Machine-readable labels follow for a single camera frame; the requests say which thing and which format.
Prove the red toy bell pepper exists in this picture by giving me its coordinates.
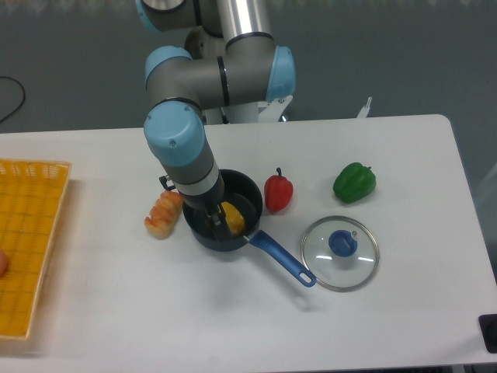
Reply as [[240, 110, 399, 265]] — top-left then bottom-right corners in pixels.
[[264, 167, 294, 213]]

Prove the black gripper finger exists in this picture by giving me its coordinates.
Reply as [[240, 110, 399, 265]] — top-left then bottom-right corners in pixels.
[[207, 205, 225, 229], [212, 220, 232, 242]]

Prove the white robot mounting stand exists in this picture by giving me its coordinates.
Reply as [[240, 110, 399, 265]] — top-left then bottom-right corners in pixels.
[[203, 95, 294, 125]]

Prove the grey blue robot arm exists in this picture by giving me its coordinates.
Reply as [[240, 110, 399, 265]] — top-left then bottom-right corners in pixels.
[[136, 1, 296, 241]]

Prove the dark blue saucepan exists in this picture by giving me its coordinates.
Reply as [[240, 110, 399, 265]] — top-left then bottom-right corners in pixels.
[[183, 169, 317, 288]]

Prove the glass pot lid blue knob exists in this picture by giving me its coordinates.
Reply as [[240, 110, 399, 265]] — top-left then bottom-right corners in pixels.
[[301, 215, 380, 292]]

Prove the orange toy shrimp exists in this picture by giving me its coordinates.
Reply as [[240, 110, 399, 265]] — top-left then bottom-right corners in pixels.
[[144, 190, 183, 239]]

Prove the black device at table edge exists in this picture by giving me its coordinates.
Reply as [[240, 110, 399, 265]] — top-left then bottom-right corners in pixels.
[[478, 314, 497, 354]]

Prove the white bracket behind table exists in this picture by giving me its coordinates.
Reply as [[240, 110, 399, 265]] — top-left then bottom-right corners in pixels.
[[356, 96, 373, 119]]

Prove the yellow woven basket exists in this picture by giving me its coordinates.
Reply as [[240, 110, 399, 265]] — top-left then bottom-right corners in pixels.
[[1, 159, 71, 340]]

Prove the black cable on floor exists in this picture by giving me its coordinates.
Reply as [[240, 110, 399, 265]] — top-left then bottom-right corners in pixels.
[[0, 75, 26, 124]]

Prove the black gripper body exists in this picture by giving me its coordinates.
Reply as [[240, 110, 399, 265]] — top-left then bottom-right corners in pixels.
[[159, 175, 224, 211]]

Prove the green toy bell pepper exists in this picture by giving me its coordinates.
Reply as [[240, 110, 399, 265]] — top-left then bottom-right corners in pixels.
[[332, 162, 377, 204]]

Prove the yellow toy bell pepper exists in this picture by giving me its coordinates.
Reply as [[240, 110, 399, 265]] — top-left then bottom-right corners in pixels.
[[221, 201, 246, 237]]

